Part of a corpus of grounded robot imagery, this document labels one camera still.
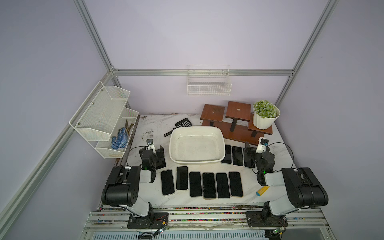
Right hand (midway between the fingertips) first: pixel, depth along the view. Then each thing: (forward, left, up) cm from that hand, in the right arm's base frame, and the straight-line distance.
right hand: (254, 144), depth 92 cm
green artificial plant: (+8, -2, +22) cm, 24 cm away
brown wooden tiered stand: (+17, +7, +2) cm, 18 cm away
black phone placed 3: (-23, +29, -8) cm, 38 cm away
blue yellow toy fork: (-26, +1, -9) cm, 28 cm away
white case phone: (-8, +60, -11) cm, 62 cm away
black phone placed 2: (-21, +37, -7) cm, 44 cm away
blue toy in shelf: (-1, +81, +7) cm, 81 cm away
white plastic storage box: (+8, +36, -10) cm, 38 cm away
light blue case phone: (-23, +21, -9) cm, 33 cm away
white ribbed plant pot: (+6, -3, +13) cm, 15 cm away
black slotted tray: (+27, +45, -7) cm, 53 cm away
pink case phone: (-23, +14, -10) cm, 29 cm away
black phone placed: (-20, +45, -6) cm, 49 cm away
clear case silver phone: (-22, +53, -8) cm, 58 cm away
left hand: (+1, +64, -3) cm, 64 cm away
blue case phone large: (-6, +17, -6) cm, 19 cm away
